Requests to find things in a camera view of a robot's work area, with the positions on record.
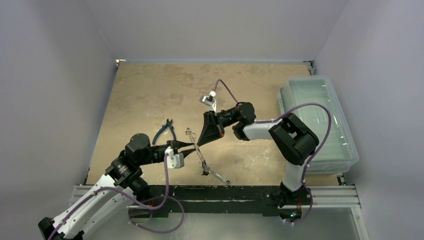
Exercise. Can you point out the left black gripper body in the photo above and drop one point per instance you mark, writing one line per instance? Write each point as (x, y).
(157, 152)

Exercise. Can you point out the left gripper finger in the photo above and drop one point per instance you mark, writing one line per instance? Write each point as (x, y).
(186, 152)
(176, 144)

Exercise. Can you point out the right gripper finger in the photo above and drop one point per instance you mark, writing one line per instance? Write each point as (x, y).
(210, 133)
(209, 118)

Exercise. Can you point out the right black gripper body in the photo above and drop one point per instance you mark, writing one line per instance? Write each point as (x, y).
(214, 120)

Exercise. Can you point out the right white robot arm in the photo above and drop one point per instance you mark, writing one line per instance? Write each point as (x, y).
(296, 141)

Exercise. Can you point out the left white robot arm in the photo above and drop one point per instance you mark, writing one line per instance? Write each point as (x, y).
(122, 183)

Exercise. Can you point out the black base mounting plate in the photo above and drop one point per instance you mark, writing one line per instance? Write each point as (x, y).
(266, 200)

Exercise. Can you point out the silver ratchet wrench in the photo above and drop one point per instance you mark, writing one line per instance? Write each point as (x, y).
(221, 178)

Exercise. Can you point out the clear plastic storage bin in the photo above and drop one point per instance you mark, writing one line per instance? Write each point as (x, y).
(339, 152)

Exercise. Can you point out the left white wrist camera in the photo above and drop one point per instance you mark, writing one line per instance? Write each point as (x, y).
(174, 160)

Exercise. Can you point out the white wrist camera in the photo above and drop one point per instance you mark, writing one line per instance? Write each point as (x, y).
(174, 160)
(210, 101)

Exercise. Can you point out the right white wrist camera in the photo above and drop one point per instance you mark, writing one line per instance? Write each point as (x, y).
(210, 101)

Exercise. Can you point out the aluminium frame rail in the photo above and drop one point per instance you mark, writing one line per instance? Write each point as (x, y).
(337, 197)

